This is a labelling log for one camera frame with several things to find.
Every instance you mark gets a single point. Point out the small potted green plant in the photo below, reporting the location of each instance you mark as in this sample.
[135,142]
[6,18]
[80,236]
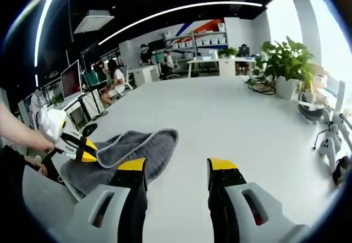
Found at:
[228,52]

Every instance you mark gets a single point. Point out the grey mesh chair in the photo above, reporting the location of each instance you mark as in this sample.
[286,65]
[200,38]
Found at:
[46,196]

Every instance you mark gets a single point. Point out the white office chair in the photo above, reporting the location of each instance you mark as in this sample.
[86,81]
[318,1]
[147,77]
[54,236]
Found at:
[127,83]

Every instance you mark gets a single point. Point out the large potted green plant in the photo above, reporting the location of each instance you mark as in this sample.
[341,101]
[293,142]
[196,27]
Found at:
[287,58]

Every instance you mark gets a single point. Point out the yellow item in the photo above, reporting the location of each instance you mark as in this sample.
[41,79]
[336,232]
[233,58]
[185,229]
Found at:
[309,86]

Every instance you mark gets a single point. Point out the shelf with white boxes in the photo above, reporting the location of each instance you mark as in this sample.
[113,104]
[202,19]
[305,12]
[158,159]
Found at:
[200,41]

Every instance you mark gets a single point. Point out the cardboard box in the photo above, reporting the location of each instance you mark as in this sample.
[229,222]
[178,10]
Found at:
[319,76]

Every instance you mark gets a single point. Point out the grey towel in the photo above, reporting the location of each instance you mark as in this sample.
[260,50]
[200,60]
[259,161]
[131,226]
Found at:
[154,155]

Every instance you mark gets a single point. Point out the computer monitor with red screen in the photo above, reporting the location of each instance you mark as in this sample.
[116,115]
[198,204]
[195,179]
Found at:
[71,80]

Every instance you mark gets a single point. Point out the curved ceiling light strip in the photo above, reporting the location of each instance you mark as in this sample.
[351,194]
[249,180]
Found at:
[45,20]

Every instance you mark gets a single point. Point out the long white desk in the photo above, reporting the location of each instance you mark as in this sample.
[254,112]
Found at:
[226,64]

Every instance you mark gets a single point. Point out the person's left hand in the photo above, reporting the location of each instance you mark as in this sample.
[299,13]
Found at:
[41,143]

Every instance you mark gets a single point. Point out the long ceiling light strip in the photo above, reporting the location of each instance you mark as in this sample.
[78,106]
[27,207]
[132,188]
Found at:
[178,8]

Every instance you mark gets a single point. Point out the black wall screen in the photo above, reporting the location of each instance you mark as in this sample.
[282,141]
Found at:
[156,45]

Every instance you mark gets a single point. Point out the white computer desk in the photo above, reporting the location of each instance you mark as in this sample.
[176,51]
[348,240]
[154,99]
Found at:
[70,108]

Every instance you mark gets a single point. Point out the black computer mouse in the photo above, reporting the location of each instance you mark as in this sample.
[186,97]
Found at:
[90,129]

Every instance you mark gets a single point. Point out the white upright stand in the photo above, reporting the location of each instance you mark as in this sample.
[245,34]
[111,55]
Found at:
[339,100]

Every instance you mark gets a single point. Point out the ceiling air conditioner vent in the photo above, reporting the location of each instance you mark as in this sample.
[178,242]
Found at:
[93,21]

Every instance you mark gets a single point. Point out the white headset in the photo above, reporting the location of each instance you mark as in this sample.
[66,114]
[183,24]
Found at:
[309,108]

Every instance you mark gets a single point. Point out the white cabinet desk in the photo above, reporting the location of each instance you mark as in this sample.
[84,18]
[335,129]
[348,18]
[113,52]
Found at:
[144,75]

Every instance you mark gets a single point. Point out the teal chair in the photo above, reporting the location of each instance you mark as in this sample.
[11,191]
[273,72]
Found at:
[91,78]

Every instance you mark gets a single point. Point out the white game controller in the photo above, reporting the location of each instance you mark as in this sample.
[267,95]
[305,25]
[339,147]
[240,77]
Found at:
[334,131]
[327,148]

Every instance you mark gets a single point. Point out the black light stand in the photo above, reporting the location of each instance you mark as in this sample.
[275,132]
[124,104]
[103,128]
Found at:
[88,52]

